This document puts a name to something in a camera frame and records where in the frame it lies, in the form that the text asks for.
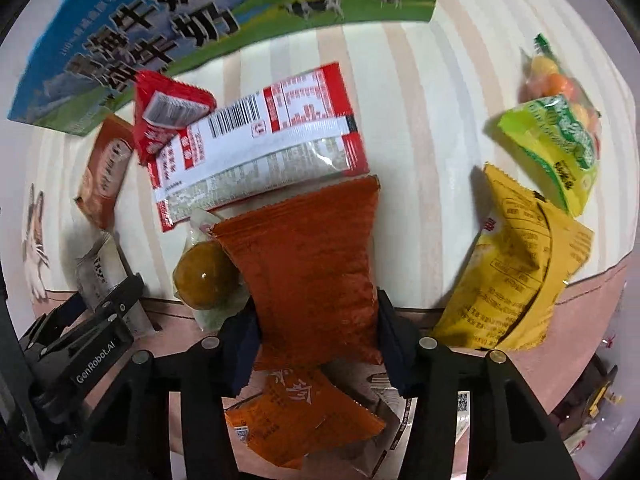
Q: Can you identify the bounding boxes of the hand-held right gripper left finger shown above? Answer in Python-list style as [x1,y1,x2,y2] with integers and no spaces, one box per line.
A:
[57,306,262,480]

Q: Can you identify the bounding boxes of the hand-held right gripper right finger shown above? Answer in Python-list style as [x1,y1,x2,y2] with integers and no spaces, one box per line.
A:
[375,287,583,480]

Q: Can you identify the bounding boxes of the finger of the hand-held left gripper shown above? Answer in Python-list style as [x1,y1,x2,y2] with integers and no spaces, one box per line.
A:
[50,274,147,341]

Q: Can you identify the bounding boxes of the grey white snack packet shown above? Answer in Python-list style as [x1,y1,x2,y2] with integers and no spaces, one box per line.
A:
[75,232,151,338]

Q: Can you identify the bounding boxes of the dark orange snack packet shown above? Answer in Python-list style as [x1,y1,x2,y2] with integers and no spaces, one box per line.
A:
[210,175,383,372]

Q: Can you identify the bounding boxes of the small red snack packet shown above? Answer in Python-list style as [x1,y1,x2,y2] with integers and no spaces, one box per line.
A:
[132,70,217,167]

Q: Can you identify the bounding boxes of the bright orange snack packet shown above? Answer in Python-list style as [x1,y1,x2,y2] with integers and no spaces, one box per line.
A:
[225,366,387,471]

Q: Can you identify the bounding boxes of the brown snack packet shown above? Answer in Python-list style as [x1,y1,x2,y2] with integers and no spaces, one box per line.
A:
[74,114,136,231]

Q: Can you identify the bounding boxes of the yellow snack packet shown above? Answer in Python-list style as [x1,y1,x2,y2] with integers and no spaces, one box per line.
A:
[432,162,595,352]

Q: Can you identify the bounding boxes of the large red white snack packet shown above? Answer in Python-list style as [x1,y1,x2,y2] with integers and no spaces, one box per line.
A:
[150,62,370,233]

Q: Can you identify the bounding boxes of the yellow black object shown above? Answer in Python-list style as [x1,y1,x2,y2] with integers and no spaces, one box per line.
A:
[587,377,626,418]

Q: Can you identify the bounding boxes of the striped cat print tablecloth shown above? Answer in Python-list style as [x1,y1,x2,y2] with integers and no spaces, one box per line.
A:
[0,10,640,461]

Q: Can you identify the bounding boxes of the green snack packet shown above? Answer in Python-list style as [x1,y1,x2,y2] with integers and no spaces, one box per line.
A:
[497,94,601,218]

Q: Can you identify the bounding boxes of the blue green milk carton box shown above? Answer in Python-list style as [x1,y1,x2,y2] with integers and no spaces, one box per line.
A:
[7,0,446,137]

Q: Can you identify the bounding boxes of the clear colourful candy bag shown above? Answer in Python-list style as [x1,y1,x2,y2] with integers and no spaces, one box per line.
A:
[517,32,603,131]

